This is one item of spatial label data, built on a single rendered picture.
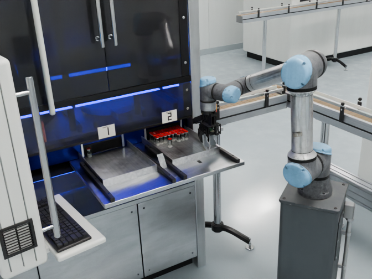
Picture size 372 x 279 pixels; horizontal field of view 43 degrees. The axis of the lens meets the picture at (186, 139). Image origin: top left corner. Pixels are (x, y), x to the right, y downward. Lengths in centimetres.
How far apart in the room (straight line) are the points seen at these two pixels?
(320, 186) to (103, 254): 118
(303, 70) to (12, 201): 111
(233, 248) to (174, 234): 54
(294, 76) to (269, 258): 153
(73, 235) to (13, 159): 44
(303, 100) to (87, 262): 140
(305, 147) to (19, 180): 107
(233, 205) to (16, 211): 216
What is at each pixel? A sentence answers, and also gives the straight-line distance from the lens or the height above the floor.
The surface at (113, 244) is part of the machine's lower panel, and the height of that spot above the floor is 38.
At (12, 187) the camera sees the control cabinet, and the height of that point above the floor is 114.
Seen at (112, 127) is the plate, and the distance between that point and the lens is 226.
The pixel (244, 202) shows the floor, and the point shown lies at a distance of 357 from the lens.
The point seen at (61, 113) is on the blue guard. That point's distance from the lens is 216.
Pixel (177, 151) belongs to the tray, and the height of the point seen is 88.
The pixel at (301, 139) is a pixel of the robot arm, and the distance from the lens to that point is 189.
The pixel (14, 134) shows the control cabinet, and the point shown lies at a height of 131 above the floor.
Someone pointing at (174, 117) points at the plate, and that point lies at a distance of 240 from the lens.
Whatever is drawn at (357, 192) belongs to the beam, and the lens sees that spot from 281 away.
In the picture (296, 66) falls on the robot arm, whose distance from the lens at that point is 179.
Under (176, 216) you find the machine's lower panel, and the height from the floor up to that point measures 42.
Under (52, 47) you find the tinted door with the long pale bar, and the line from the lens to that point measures 209.
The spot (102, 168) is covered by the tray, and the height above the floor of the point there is 88.
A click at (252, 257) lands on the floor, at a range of 304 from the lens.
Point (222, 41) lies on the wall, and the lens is 812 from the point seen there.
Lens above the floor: 187
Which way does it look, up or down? 24 degrees down
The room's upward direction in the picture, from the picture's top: 3 degrees counter-clockwise
